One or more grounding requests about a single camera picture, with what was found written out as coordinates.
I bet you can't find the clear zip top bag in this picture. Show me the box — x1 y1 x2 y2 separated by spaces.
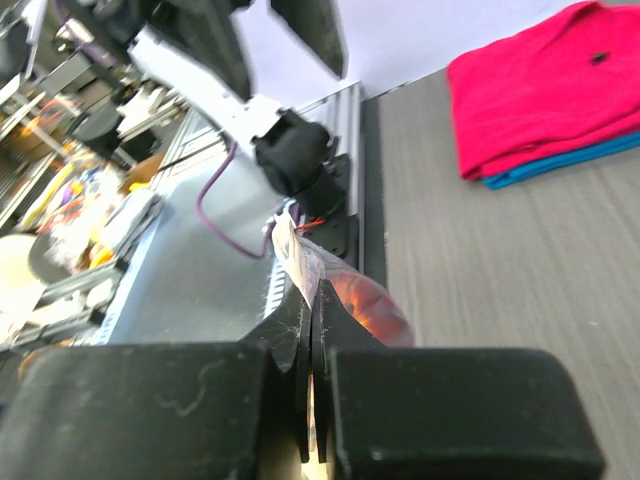
271 213 414 347

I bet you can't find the blue folded cloth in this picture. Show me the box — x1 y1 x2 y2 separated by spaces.
483 132 639 190

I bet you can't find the red folded cloth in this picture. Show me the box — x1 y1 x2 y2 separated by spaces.
446 1 639 180

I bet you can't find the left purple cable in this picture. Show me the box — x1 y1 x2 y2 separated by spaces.
195 142 274 261

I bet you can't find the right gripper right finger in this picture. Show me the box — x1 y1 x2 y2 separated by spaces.
312 281 606 479

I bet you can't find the dark red fake fruit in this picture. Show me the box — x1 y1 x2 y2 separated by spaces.
329 271 414 347

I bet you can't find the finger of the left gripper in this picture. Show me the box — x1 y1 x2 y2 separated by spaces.
270 0 347 79
150 0 252 100

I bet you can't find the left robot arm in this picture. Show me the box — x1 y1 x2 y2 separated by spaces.
83 1 346 217

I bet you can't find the white slotted cable duct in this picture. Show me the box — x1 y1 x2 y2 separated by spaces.
263 259 290 319

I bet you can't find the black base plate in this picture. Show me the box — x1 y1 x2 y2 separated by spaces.
302 153 387 286

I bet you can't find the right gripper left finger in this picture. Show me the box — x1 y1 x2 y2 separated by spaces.
1 296 310 479

